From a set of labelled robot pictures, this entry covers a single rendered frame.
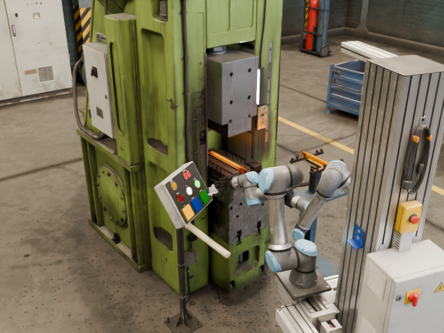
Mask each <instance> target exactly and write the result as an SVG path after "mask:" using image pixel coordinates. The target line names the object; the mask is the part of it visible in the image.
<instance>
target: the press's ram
mask: <svg viewBox="0 0 444 333"><path fill-rule="evenodd" d="M258 59H259V56H257V55H253V54H250V53H246V52H242V51H240V50H236V49H232V48H229V47H226V53H224V54H207V118H208V119H209V120H212V121H214V122H216V123H218V124H220V125H225V124H229V122H236V121H238V120H242V119H245V118H248V117H252V116H255V115H257V99H258Z"/></svg>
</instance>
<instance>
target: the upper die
mask: <svg viewBox="0 0 444 333"><path fill-rule="evenodd" d="M207 127H208V128H210V129H212V130H214V131H216V132H218V133H220V134H222V135H224V136H226V137H230V136H233V135H237V134H240V133H243V132H246V131H250V130H251V117H248V118H245V119H242V120H238V121H235V122H229V124H225V125H220V124H218V123H216V122H214V121H212V120H209V119H207Z"/></svg>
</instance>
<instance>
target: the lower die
mask: <svg viewBox="0 0 444 333"><path fill-rule="evenodd" d="M209 150H210V151H214V152H216V153H217V154H219V155H221V156H223V157H225V158H226V159H229V160H230V161H233V162H234V163H236V164H238V165H240V166H242V167H246V169H248V170H250V167H249V166H247V165H246V166H245V164H243V163H242V164H241V162H240V161H237V160H236V159H233V158H232V157H229V156H228V155H225V154H224V153H221V152H220V151H218V150H217V149H215V148H211V149H209ZM208 160H209V161H210V162H213V164H212V163H210V164H209V171H210V173H213V174H214V175H217V176H218V177H219V178H220V177H222V179H223V177H227V176H230V175H232V176H233V177H236V176H239V175H242V174H243V173H239V169H238V168H236V167H234V166H232V165H230V164H229V163H226V162H225V161H223V160H221V159H219V158H217V157H216V156H214V155H212V154H210V153H208ZM214 164H216V165H217V167H218V166H220V167H221V169H222V168H224V169H225V172H224V169H223V170H222V171H221V169H220V167H218V168H217V167H216V165H214ZM213 165H214V166H213ZM212 166H213V170H212Z"/></svg>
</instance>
